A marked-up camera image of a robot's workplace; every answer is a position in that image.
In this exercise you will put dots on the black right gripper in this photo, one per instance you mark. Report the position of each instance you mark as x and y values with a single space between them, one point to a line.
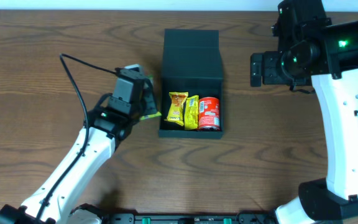
256 70

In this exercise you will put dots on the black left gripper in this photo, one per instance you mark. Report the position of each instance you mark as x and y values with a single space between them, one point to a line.
149 98

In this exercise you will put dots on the green yellow snack bar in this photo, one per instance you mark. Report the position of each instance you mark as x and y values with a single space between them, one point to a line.
151 108

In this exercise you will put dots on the orange yellow snack packet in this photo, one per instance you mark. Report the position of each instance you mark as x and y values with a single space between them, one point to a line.
175 113

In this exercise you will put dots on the yellow snack bar wrapper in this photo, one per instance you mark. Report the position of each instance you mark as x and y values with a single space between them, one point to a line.
191 113

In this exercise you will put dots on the black gift box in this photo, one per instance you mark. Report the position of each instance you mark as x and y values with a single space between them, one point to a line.
191 63

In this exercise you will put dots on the red soda can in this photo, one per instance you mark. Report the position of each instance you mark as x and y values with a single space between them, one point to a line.
209 114

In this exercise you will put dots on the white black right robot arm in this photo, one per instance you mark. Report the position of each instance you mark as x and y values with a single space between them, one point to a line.
334 78

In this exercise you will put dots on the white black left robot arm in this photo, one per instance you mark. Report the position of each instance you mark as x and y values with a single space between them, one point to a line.
105 127

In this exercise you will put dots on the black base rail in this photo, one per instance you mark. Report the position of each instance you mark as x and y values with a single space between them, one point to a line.
244 218

